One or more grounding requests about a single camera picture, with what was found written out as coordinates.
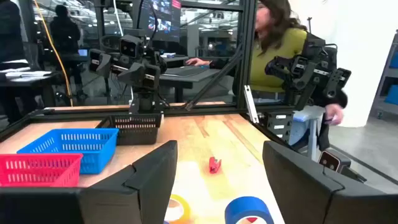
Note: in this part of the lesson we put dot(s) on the grey desk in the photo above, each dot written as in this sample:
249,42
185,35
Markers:
192,79

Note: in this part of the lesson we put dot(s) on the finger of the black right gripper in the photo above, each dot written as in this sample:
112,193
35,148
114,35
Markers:
99,62
138,77

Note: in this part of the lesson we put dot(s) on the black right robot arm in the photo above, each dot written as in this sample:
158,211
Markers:
146,99

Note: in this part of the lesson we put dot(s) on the yellow tape roll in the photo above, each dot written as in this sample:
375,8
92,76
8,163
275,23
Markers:
186,207

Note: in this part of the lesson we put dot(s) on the dark table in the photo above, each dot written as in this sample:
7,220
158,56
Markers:
31,82

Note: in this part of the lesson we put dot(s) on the red plastic basket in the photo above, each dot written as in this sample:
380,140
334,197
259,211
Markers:
40,179

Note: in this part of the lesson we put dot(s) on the silver frame bracket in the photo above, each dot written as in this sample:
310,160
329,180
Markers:
250,102

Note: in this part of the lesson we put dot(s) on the white papers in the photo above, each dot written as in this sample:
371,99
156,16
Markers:
28,74

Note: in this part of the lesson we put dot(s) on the blue plastic basket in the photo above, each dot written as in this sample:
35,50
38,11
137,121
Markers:
96,161

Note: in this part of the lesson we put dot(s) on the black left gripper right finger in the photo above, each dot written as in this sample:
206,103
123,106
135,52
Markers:
311,202

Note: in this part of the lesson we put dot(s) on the black plastic basket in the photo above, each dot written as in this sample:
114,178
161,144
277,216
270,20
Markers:
136,138

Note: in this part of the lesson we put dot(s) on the grey-blue chair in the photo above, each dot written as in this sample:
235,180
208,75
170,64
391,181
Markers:
306,113

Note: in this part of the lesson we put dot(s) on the black control box white labels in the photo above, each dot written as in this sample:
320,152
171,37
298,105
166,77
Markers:
287,123

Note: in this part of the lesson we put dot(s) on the black aluminium table frame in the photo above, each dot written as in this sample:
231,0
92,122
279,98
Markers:
247,46

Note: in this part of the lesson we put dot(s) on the dark grey laptop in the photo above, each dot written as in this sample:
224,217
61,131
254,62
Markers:
186,71

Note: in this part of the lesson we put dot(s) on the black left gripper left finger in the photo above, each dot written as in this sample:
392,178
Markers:
93,205

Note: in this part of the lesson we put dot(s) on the grey shelf with blue bins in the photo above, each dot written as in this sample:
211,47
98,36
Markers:
385,73

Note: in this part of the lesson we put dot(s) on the blue masking tape roll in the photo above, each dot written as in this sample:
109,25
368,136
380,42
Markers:
245,207

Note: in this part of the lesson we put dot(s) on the black computer monitor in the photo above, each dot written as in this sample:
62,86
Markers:
161,21

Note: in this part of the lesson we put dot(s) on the person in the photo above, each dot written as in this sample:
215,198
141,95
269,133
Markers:
65,34
273,71

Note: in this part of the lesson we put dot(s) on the black table-level camera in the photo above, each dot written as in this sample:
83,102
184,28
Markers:
331,161

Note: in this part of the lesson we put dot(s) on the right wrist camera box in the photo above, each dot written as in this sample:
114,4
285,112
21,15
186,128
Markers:
130,46

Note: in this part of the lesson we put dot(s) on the person's hand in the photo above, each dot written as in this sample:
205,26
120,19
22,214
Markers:
197,62
334,114

